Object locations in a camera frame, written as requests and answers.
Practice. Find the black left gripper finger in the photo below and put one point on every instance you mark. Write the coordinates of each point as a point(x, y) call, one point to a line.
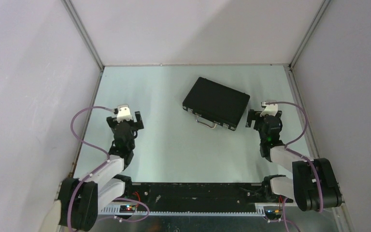
point(112, 122)
point(138, 124)

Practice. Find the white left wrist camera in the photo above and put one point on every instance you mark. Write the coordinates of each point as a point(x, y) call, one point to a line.
point(122, 113)

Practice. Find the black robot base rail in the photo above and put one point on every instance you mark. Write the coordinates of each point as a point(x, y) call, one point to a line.
point(192, 195)

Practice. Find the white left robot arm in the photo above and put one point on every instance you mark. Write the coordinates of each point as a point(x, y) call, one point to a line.
point(80, 199)

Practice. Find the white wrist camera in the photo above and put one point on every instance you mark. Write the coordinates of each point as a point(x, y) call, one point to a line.
point(270, 108)
point(122, 113)

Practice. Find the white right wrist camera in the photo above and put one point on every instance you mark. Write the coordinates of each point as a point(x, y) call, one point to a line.
point(270, 108)

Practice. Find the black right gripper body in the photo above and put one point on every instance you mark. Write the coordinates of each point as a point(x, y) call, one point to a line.
point(262, 134)

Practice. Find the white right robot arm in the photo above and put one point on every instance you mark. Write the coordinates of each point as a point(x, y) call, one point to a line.
point(312, 187)

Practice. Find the aluminium frame rail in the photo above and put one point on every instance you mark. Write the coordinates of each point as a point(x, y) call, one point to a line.
point(185, 198)

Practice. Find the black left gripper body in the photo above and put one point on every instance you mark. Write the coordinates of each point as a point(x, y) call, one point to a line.
point(133, 128)

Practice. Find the black poker set case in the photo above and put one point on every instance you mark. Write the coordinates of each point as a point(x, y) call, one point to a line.
point(216, 103)

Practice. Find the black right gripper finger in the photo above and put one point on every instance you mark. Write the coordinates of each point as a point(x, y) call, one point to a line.
point(278, 115)
point(252, 118)

